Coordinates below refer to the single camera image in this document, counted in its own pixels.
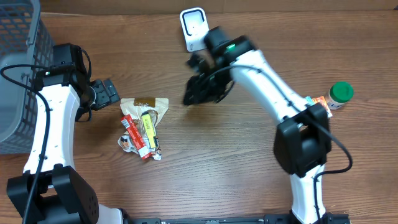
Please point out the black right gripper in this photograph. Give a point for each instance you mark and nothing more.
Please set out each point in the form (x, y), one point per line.
(196, 88)

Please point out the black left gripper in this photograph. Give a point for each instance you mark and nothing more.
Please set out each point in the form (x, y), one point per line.
(104, 93)

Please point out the red snack bar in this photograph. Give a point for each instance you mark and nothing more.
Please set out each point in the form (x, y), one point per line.
(136, 137)

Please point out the snack wrapper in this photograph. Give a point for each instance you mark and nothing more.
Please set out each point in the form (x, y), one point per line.
(126, 143)

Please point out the beige brown snack pouch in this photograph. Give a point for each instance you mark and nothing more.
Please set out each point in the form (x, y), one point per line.
(135, 107)

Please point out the yellow highlighter pen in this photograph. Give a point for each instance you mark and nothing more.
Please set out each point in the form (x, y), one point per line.
(149, 129)

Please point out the teal tissue pack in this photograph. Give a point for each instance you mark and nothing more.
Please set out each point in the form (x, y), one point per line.
(309, 100)

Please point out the orange tissue pack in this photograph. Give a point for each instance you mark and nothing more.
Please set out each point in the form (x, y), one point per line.
(321, 100)

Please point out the green lid jar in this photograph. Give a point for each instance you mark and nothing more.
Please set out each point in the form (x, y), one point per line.
(339, 94)

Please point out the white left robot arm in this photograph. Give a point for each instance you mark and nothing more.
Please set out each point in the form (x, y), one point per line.
(50, 190)

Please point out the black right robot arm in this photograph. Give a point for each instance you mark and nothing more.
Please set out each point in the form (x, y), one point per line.
(300, 144)

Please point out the white barcode scanner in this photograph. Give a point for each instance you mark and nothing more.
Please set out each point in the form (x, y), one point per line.
(195, 27)

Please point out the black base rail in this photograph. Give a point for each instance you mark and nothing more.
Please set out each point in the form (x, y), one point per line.
(328, 218)

